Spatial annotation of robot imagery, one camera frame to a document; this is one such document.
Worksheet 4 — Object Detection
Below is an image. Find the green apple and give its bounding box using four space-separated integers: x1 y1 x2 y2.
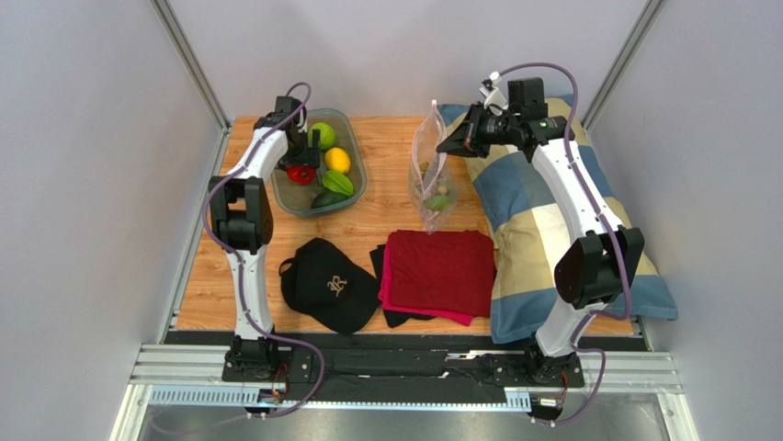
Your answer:
309 122 337 152

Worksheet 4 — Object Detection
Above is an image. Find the red bell pepper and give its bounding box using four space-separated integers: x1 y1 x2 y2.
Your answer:
286 165 317 186

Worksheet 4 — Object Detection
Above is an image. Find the yellow lemon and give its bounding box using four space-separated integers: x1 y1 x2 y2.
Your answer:
324 147 352 175

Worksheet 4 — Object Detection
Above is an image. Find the green star fruit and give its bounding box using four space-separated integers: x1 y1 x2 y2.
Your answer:
323 170 355 198

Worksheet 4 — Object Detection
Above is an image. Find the dark green avocado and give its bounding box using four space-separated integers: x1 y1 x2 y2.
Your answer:
311 189 350 209

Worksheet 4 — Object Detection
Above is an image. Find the clear zip top bag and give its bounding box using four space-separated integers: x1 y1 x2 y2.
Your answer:
408 100 457 234

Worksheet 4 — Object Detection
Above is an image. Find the green watermelon toy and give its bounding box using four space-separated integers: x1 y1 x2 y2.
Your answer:
423 194 452 212

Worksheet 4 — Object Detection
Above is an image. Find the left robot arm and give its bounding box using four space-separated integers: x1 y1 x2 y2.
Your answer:
203 96 308 382

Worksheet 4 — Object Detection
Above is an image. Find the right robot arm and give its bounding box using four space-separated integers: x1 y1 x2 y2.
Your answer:
437 73 644 385

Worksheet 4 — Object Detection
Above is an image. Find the grey plastic food tray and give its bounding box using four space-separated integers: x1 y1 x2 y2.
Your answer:
269 108 368 219

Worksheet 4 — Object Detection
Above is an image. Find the black baseball cap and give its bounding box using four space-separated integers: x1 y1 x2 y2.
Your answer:
278 238 380 335

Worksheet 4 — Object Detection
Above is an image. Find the dark red folded cloth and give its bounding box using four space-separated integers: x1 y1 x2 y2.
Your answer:
382 231 494 325

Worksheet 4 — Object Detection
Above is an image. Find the pink folded cloth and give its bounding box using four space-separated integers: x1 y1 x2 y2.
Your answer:
378 261 473 326

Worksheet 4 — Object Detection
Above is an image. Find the black folded cloth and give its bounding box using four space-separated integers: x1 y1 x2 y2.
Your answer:
369 244 433 328

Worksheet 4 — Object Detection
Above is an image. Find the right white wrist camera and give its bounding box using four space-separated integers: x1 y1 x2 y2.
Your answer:
479 72 507 116

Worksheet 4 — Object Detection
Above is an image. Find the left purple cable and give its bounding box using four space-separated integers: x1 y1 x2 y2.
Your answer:
201 82 328 424

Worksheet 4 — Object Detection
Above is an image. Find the left aluminium frame post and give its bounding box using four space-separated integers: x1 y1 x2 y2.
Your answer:
150 0 232 133

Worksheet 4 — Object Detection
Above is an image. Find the aluminium frame post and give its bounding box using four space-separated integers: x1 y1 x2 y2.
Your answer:
582 0 667 133
150 0 232 133

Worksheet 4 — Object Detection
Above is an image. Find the right aluminium frame post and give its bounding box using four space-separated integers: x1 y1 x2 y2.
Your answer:
582 0 667 133

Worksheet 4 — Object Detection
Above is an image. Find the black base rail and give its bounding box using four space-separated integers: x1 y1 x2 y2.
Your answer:
165 330 650 405

